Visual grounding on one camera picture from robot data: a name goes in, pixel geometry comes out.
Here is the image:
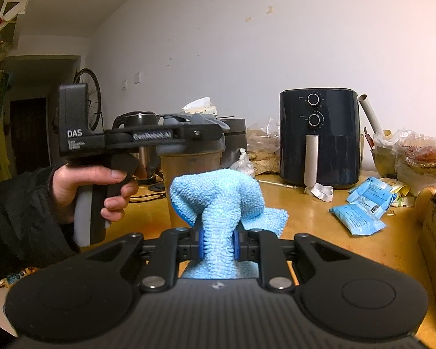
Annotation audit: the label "blue packet with barcode label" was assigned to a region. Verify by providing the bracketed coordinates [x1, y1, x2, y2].
[346, 185, 396, 219]

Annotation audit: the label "yellowish plastic cup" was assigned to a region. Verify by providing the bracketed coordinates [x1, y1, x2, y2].
[371, 130, 398, 179]

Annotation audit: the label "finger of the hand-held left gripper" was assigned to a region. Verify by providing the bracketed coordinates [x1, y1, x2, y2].
[174, 123, 224, 144]

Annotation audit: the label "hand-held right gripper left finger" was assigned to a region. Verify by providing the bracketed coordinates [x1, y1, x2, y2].
[85, 225, 206, 293]

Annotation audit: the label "person's left forearm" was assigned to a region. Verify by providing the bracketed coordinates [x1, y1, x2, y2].
[0, 165, 81, 286]

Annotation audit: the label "grey rice cooker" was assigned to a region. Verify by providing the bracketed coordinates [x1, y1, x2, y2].
[218, 117, 248, 170]

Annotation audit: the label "black air fryer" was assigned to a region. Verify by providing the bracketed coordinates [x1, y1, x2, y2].
[279, 88, 362, 190]

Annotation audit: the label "yellow green packets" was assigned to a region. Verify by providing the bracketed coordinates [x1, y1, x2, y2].
[389, 180, 417, 208]

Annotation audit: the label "small bag of white pellets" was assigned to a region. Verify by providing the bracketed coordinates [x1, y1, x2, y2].
[230, 148, 255, 177]

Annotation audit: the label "clear bag of dried food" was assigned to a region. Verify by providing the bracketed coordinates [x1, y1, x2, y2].
[247, 118, 282, 173]

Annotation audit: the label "tissue box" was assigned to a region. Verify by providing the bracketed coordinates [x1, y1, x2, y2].
[183, 97, 219, 119]

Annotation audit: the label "round yellow fruit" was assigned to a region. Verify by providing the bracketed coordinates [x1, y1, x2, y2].
[415, 186, 436, 222]

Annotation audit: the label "steel electric kettle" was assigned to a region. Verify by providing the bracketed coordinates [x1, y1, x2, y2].
[112, 112, 164, 184]

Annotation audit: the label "clear shaker bottle grey lid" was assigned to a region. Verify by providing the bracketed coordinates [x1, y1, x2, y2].
[160, 113, 230, 228]

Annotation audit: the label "blue microfiber cloth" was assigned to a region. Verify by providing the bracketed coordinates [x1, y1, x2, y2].
[169, 168, 289, 280]

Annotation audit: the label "person's left hand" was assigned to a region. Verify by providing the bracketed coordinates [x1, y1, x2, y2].
[52, 163, 140, 224]

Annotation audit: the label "white folded strap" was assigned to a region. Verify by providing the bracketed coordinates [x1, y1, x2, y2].
[305, 185, 334, 201]

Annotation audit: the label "blue snack packet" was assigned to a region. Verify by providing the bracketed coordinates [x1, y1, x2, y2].
[329, 204, 387, 236]
[360, 177, 398, 197]

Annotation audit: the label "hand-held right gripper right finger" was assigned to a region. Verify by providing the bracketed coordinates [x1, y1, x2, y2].
[233, 227, 352, 293]

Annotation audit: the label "dark wooden door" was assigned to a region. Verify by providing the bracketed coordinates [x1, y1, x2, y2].
[9, 98, 48, 180]

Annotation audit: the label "clear bag of red food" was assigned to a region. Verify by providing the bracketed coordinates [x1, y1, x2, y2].
[394, 129, 436, 197]

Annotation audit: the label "bicycle wheel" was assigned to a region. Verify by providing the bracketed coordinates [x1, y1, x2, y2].
[74, 68, 102, 131]

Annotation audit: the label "white cardboard tube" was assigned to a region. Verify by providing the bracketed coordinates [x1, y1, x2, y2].
[358, 95, 383, 135]

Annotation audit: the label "black phone stand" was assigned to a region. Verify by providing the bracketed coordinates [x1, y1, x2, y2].
[148, 165, 166, 192]

